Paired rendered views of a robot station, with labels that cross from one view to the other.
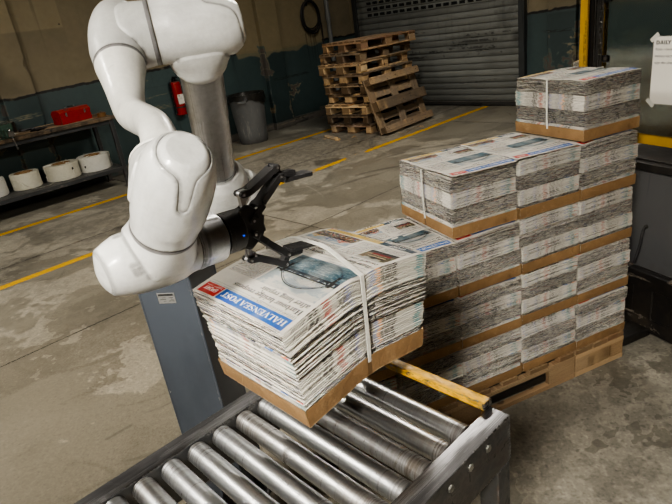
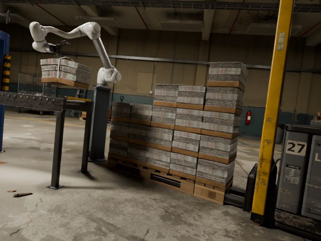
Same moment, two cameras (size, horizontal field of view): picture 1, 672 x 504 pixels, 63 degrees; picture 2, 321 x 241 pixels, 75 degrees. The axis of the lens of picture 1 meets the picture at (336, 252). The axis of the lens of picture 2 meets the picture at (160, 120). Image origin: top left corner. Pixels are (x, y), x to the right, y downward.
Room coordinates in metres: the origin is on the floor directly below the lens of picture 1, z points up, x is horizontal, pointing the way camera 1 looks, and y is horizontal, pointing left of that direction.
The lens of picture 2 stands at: (0.43, -2.24, 0.80)
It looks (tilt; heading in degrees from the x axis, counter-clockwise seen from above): 3 degrees down; 50
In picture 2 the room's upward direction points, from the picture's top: 6 degrees clockwise
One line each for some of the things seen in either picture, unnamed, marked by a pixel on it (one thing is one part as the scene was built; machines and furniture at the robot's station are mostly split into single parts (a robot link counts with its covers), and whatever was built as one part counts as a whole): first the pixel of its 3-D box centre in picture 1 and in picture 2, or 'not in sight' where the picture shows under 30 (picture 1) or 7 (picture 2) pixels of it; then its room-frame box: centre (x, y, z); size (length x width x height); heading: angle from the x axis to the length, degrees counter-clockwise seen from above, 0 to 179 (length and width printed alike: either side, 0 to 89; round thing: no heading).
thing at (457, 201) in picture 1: (455, 189); (173, 97); (2.05, -0.50, 0.95); 0.38 x 0.29 x 0.23; 19
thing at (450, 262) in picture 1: (435, 320); (156, 141); (1.98, -0.36, 0.42); 1.17 x 0.39 x 0.83; 110
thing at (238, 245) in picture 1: (240, 228); (56, 49); (0.94, 0.16, 1.30); 0.09 x 0.07 x 0.08; 131
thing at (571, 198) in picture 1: (517, 194); (196, 107); (2.13, -0.77, 0.86); 0.38 x 0.29 x 0.04; 19
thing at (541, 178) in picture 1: (516, 173); (197, 99); (2.13, -0.77, 0.95); 0.38 x 0.29 x 0.23; 19
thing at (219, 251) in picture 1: (205, 239); (50, 48); (0.90, 0.22, 1.30); 0.09 x 0.06 x 0.09; 41
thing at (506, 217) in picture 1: (456, 211); (172, 105); (2.05, -0.49, 0.86); 0.38 x 0.29 x 0.04; 19
